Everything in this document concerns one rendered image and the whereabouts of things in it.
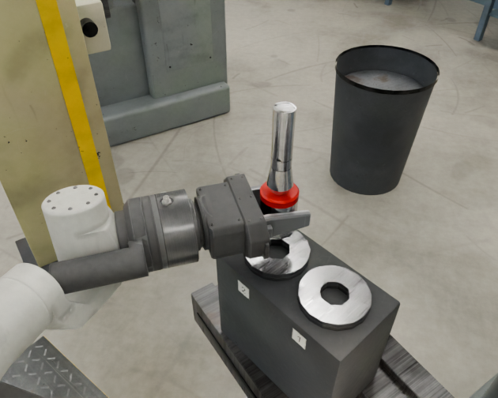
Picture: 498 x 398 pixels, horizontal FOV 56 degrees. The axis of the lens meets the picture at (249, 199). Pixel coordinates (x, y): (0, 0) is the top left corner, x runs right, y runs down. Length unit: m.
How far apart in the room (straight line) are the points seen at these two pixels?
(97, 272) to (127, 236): 0.05
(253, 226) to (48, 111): 1.40
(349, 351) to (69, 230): 0.33
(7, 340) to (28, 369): 1.04
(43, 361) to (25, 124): 0.82
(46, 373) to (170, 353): 0.56
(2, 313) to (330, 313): 0.34
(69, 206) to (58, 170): 1.46
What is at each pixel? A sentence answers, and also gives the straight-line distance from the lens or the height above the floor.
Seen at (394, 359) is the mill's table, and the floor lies 0.94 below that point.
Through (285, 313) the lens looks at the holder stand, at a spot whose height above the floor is 1.12.
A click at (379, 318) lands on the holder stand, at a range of 0.60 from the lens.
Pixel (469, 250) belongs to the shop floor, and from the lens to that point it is 2.39.
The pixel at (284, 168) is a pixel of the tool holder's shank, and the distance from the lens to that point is 0.53.
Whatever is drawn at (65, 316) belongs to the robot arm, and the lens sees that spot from 0.51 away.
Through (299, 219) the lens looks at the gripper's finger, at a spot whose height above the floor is 1.22.
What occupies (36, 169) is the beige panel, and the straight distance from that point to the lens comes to 1.95.
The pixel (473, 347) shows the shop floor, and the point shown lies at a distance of 2.06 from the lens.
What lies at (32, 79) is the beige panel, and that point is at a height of 0.86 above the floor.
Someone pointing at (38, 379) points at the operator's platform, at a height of 0.40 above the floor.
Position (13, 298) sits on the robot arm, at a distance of 0.47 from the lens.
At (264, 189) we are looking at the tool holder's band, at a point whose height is 1.24.
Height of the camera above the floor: 1.60
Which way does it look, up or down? 41 degrees down
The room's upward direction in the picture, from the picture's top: straight up
